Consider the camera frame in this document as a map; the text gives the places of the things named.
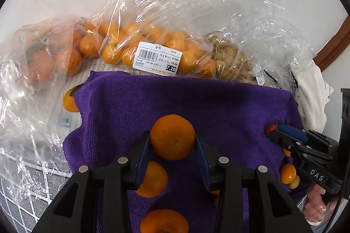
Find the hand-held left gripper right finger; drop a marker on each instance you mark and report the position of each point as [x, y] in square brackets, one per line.
[203, 159]

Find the yellow kumquat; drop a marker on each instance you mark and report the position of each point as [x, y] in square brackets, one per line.
[294, 183]

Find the white barcode label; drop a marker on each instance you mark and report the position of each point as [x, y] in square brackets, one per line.
[155, 58]

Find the person's right hand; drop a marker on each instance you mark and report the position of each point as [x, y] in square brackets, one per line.
[317, 208]

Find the white crumpled cloth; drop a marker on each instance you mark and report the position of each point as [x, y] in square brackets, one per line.
[311, 96]

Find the clear plastic bag of tangerines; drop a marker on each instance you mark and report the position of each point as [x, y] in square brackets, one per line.
[27, 107]

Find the pile of bagged kumquats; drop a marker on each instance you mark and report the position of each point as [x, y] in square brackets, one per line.
[188, 58]

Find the clear plastic bag beige produce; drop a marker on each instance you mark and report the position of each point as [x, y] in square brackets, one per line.
[273, 38]

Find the brown wooden trim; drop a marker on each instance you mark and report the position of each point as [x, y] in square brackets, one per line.
[335, 44]

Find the small red fruit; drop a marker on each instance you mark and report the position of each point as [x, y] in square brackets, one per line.
[271, 129]

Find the pile of bagged tangerines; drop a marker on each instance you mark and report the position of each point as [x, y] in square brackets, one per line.
[54, 56]

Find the orange with green stem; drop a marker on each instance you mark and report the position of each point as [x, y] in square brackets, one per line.
[154, 179]

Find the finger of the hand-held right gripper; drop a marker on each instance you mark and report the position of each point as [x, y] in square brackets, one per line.
[289, 131]
[281, 141]

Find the clear plastic bag of kumquats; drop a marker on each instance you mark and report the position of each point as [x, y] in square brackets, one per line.
[191, 3]

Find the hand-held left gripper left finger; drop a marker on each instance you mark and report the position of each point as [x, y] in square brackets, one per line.
[143, 156]

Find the pile of beige lumpy produce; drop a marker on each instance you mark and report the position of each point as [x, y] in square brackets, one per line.
[232, 60]

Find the purple towel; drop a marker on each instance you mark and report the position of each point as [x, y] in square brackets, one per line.
[218, 107]

